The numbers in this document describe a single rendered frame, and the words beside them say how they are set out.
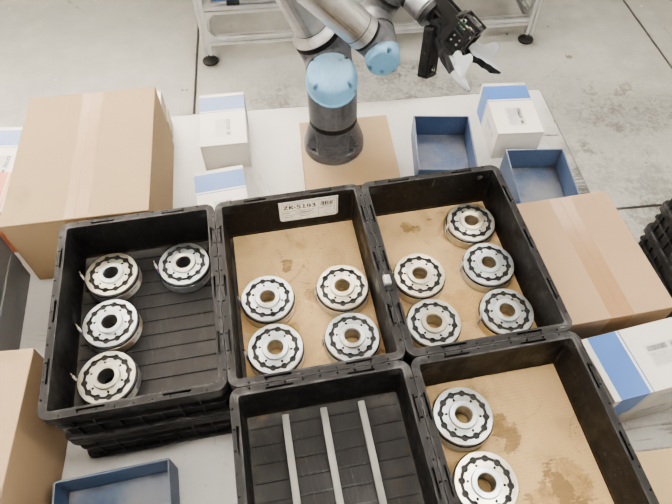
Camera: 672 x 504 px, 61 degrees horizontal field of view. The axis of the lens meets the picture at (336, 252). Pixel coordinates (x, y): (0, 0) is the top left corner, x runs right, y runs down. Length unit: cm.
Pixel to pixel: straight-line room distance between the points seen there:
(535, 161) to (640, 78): 178
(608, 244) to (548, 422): 41
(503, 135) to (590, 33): 203
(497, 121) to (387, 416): 87
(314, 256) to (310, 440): 38
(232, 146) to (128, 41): 196
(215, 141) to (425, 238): 60
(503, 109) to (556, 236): 48
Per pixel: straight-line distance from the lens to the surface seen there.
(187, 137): 166
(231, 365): 97
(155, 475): 118
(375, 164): 142
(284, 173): 152
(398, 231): 123
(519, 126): 158
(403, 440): 103
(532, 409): 109
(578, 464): 108
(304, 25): 137
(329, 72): 132
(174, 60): 317
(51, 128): 149
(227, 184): 139
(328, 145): 139
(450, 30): 129
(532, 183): 157
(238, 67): 306
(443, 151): 159
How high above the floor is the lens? 180
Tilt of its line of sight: 55 degrees down
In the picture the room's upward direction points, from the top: straight up
